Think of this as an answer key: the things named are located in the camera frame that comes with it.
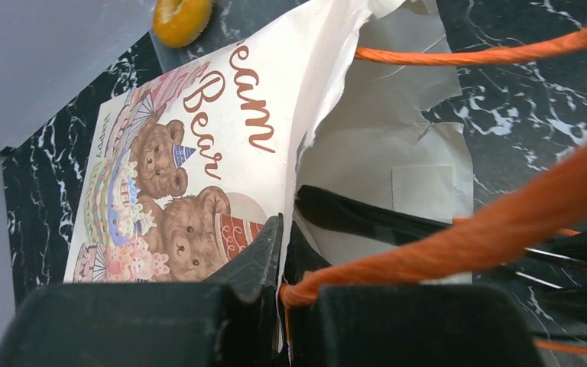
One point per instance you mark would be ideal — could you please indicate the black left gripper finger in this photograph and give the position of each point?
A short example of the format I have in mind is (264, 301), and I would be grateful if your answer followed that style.
(548, 284)
(230, 319)
(410, 325)
(337, 213)

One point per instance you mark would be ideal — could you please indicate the printed white paper bag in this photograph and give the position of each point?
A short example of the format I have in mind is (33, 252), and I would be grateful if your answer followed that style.
(184, 171)

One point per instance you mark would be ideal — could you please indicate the orange fake bagel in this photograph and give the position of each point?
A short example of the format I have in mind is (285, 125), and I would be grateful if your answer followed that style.
(178, 23)

